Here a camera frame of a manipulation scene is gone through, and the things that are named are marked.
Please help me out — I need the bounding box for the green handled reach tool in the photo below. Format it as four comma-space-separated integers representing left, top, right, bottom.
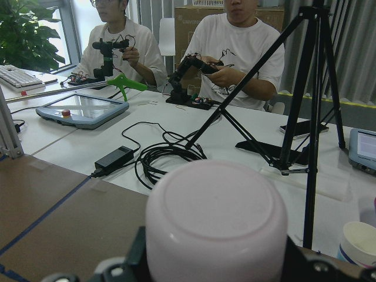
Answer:
5, 73, 149, 103

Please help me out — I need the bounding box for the white keyboard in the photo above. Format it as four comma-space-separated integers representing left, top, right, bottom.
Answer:
1, 65, 45, 90

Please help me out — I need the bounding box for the person in white shirt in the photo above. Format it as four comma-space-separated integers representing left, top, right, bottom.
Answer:
75, 1, 167, 88

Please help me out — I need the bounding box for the white paper cup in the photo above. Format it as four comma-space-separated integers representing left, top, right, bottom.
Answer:
337, 221, 375, 268

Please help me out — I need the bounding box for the black power adapter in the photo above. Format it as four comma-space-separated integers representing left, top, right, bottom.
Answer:
91, 146, 134, 177

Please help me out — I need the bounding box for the blue teach pendant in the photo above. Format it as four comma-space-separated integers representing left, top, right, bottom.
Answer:
35, 94, 129, 129
348, 128, 375, 175

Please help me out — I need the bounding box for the black camera tripod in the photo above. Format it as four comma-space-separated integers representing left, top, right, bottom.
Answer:
185, 1, 345, 249

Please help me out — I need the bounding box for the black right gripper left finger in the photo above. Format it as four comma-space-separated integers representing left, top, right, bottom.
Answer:
41, 226, 147, 282

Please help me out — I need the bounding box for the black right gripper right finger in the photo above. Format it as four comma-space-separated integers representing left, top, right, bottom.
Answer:
281, 237, 375, 281

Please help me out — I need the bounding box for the coiled black cable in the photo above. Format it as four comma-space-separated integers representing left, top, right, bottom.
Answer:
122, 122, 208, 190

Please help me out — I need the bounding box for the black smartphone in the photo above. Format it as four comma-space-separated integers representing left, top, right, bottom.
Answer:
293, 120, 329, 140

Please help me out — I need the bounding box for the pink plastic cup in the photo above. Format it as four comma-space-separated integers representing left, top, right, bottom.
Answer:
146, 160, 287, 281

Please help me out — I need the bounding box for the green potted plant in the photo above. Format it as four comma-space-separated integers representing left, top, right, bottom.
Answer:
1, 1, 65, 73

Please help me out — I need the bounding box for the aluminium frame post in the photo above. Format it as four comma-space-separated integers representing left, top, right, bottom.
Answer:
1, 89, 24, 159

